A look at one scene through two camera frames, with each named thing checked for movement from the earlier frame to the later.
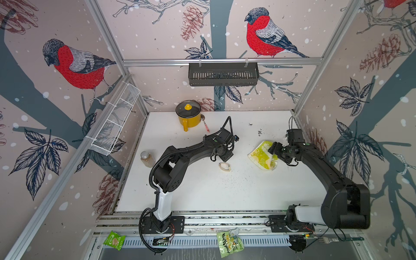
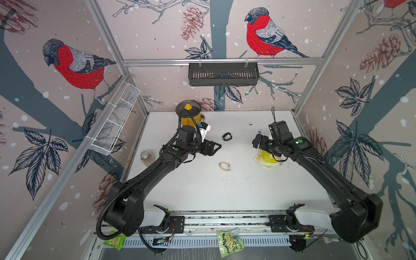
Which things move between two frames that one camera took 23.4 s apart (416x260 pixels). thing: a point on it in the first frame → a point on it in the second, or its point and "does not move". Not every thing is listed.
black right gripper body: [283, 151] → [271, 145]
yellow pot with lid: [188, 112] does not move
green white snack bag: [229, 242] does not move
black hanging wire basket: [221, 74] does not move
